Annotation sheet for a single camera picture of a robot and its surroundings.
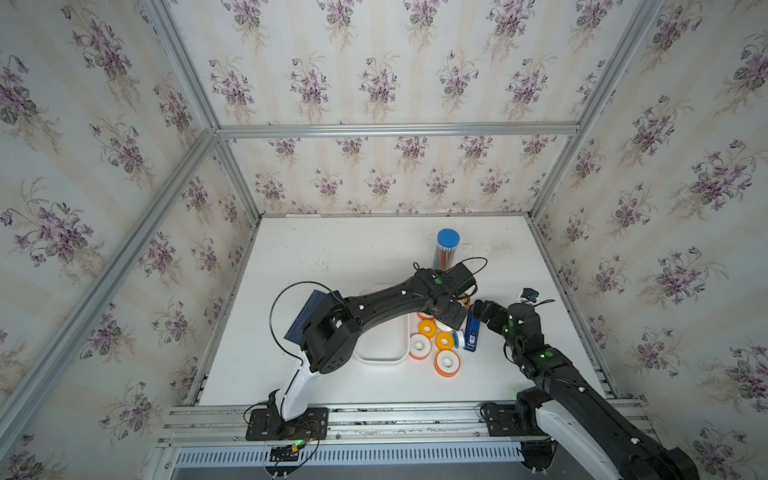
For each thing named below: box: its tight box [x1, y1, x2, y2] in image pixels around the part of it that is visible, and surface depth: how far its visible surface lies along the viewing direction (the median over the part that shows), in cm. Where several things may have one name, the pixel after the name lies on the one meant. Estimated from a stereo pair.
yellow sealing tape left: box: [419, 319, 437, 339], surface depth 91 cm
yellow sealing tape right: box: [436, 332, 455, 350], surface depth 88 cm
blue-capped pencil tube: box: [437, 228, 461, 271], surface depth 90 cm
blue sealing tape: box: [453, 330, 465, 349], surface depth 85 cm
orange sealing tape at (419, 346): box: [408, 332, 432, 361], surface depth 86 cm
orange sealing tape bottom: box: [434, 349, 461, 378], surface depth 84 cm
